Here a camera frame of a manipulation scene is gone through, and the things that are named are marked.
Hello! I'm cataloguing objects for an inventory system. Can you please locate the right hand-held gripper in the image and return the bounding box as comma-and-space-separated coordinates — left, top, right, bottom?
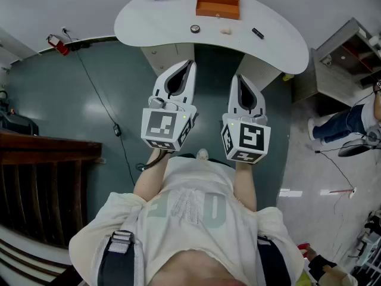
220, 74, 272, 165

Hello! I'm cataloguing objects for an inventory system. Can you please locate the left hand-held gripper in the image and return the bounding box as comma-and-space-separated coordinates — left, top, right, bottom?
140, 60, 199, 153

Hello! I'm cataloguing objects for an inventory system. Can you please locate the orange box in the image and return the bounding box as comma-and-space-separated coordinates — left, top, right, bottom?
195, 0, 241, 20

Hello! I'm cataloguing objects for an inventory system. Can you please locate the person's right forearm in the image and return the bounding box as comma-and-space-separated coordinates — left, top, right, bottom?
233, 161, 257, 213

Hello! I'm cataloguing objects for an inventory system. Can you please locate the person's left forearm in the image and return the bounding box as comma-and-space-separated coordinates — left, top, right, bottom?
133, 149, 172, 204

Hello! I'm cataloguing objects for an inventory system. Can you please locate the white round table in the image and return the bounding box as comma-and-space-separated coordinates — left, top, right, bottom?
114, 0, 310, 74

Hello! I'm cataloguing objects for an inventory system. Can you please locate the white desk drawer cabinet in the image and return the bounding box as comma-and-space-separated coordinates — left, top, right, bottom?
238, 52, 283, 92

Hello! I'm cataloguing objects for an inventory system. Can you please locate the grey shelf cabinet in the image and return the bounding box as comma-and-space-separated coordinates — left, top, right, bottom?
293, 17, 381, 113

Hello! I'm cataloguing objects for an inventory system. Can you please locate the red fire extinguisher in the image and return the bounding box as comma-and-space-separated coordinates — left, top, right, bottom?
46, 33, 71, 56

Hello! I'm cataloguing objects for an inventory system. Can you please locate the person's white t-shirt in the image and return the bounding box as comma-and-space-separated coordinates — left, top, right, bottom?
68, 156, 304, 286

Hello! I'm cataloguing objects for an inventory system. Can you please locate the dark wooden furniture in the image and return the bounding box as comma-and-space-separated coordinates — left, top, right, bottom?
0, 131, 104, 248

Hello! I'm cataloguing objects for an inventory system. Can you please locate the black case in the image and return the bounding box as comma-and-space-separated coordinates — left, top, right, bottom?
0, 111, 39, 136

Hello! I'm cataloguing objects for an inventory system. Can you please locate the person's chin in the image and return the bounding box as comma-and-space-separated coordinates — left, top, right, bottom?
148, 248, 248, 286

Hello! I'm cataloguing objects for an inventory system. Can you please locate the white equipment rack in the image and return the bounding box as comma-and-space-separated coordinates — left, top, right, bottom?
348, 210, 381, 286

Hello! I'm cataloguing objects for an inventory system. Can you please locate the white black-striped platform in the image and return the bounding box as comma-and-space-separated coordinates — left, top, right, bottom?
0, 225, 78, 286

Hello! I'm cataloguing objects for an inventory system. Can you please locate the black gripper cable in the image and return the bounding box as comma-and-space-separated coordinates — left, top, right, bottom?
136, 149, 173, 172

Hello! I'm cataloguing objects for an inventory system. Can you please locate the black floor cable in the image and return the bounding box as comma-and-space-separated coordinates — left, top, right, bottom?
61, 27, 138, 187

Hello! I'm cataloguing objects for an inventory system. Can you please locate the black shoulder strap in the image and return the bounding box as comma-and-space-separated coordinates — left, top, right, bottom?
256, 235, 291, 286
97, 230, 140, 286

